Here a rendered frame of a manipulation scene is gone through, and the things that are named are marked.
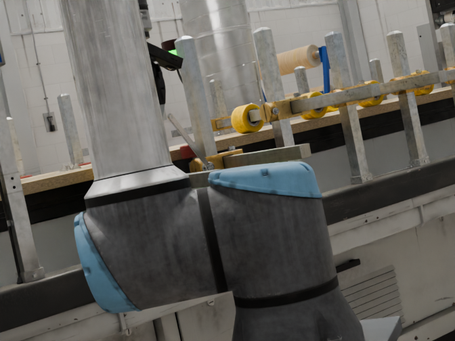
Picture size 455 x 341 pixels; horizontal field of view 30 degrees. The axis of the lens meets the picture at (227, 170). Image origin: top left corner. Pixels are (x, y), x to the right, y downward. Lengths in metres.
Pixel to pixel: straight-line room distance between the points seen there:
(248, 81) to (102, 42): 4.98
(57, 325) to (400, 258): 1.35
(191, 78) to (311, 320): 1.03
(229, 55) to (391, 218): 3.73
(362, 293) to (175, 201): 1.64
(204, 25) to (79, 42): 4.96
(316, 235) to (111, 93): 0.34
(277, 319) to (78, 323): 0.83
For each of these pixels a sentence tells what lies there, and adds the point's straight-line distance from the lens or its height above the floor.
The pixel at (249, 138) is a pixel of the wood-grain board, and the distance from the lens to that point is 2.34.
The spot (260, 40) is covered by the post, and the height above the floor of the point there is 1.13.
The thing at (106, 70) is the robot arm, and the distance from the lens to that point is 1.16.
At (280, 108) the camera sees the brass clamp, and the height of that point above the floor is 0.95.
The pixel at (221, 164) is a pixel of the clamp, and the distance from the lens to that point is 2.07.
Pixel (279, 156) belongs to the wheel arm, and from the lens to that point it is 1.91.
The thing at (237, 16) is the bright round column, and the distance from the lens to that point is 6.17.
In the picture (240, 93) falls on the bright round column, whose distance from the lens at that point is 6.08.
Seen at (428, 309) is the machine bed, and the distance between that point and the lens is 2.97.
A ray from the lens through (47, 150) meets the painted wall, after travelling 9.85.
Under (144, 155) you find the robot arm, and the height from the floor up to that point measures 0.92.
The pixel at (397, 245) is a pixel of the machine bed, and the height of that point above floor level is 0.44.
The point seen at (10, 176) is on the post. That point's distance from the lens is 1.81.
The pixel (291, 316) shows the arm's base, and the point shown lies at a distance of 1.15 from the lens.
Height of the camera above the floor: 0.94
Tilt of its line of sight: 3 degrees down
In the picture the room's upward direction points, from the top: 12 degrees counter-clockwise
